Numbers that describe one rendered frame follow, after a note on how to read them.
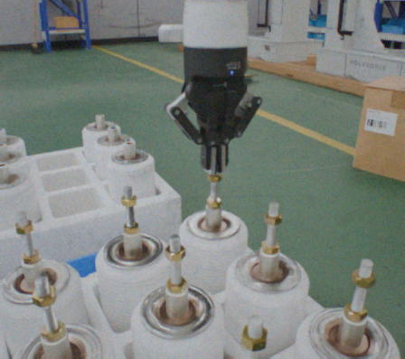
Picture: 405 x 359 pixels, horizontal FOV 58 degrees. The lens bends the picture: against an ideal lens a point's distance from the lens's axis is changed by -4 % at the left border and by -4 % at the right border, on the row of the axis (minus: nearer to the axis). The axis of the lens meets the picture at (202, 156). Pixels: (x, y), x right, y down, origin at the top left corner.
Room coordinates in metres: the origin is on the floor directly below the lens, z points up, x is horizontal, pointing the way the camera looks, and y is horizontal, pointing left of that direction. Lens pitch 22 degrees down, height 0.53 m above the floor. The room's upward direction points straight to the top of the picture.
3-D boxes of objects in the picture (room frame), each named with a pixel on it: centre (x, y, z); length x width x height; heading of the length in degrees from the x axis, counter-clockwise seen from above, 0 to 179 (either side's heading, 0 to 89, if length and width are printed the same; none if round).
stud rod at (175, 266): (0.29, 0.03, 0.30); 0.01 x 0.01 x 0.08; 35
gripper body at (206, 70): (0.45, -0.02, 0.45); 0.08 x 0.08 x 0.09
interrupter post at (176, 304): (0.29, 0.03, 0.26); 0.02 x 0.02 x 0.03
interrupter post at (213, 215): (0.45, -0.02, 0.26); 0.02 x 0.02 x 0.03
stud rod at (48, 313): (0.23, 0.13, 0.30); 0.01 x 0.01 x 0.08; 34
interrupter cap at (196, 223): (0.45, -0.02, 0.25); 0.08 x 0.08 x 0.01
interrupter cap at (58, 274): (0.33, 0.19, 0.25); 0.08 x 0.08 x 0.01
